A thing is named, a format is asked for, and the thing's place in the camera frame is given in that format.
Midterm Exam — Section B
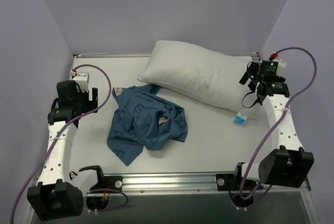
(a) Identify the white pillow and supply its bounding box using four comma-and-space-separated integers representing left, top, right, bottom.
138, 40, 258, 117

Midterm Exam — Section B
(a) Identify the blue cartoon print pillowcase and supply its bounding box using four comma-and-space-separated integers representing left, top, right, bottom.
107, 84, 188, 166

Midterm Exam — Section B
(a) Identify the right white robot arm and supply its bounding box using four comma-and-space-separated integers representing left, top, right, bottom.
231, 61, 314, 189

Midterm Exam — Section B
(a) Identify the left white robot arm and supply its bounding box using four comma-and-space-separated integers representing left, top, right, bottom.
27, 78, 105, 221

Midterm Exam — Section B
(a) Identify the blue white pillow tag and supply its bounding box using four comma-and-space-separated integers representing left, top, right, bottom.
234, 112, 248, 124

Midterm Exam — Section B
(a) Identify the aluminium right side rail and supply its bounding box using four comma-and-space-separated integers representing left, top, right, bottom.
251, 52, 261, 63

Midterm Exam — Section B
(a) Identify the aluminium rail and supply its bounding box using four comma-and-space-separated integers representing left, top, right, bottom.
29, 170, 311, 197
251, 52, 261, 63

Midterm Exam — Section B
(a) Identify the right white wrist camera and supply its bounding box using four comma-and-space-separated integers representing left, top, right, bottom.
269, 52, 287, 76

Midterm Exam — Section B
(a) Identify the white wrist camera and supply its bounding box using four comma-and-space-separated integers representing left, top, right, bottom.
269, 52, 287, 76
70, 70, 90, 92

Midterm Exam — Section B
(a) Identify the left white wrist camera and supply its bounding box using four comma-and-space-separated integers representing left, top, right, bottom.
70, 70, 90, 92

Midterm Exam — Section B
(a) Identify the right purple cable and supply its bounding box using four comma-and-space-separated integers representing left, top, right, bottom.
232, 47, 318, 201

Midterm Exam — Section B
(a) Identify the purple cable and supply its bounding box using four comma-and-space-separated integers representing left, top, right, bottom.
232, 47, 318, 201
9, 64, 129, 224

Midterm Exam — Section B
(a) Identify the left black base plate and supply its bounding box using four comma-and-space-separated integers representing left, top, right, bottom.
86, 174, 123, 192

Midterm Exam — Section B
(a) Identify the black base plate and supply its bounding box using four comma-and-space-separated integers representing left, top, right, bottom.
216, 173, 257, 191
86, 174, 123, 192

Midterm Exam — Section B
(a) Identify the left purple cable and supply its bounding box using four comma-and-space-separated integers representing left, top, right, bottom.
9, 64, 129, 224

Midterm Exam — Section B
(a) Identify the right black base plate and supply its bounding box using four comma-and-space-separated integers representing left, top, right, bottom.
216, 173, 257, 191

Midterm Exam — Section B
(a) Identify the aluminium front rail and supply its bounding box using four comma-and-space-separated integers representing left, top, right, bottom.
29, 170, 311, 197

